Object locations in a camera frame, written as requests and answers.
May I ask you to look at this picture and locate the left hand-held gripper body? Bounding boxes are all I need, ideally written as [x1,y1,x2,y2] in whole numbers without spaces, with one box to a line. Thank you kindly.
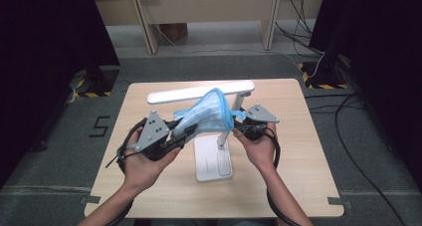
[134,110,182,162]

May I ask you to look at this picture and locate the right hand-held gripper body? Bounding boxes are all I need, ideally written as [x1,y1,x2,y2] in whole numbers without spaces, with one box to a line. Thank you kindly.
[243,103,281,141]

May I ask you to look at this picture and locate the blue cleaning cloth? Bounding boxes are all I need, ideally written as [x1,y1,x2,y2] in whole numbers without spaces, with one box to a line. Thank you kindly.
[172,87,248,142]

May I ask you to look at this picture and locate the white desk lamp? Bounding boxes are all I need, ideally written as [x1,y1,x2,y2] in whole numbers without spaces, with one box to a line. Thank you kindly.
[146,80,256,183]

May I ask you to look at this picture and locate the person's right hand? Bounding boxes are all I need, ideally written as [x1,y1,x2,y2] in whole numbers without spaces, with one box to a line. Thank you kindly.
[233,125,278,176]

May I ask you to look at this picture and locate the person's left hand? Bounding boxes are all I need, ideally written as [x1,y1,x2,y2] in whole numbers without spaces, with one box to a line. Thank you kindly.
[122,127,182,196]

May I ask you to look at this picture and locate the black stand base striped tape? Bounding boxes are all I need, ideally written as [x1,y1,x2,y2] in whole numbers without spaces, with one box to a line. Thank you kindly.
[69,66,120,100]
[297,61,350,91]

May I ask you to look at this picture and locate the brown cardboard box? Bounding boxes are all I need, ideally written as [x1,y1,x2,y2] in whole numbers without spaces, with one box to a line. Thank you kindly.
[158,22,189,43]

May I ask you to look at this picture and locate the grey tape piece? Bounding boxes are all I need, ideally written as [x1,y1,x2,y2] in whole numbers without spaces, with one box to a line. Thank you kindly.
[326,196,353,210]
[80,194,102,206]

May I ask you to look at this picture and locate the beige wooden desk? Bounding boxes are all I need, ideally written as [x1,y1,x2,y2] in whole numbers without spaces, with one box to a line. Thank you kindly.
[89,0,327,56]

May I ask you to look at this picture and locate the black curtain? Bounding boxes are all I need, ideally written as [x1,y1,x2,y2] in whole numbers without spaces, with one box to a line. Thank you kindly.
[0,0,120,189]
[308,0,422,189]

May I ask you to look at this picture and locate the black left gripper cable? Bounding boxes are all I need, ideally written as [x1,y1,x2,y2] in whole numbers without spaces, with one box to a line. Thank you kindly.
[105,116,149,226]

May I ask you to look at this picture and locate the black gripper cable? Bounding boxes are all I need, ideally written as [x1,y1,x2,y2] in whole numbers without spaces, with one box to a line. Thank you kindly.
[265,125,302,226]
[105,116,149,226]

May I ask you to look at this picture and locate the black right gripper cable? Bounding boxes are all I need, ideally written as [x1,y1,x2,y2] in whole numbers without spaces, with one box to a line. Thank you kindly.
[265,125,302,226]

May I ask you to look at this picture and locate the white floor cable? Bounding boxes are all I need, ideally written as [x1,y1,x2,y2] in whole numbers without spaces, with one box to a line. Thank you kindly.
[141,0,326,80]

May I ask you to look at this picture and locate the long black floor cable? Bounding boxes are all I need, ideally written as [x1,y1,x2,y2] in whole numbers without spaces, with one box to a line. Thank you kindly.
[333,92,408,226]

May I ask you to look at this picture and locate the bundle of black cables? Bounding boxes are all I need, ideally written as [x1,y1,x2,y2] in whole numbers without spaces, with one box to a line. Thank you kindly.
[274,0,325,59]

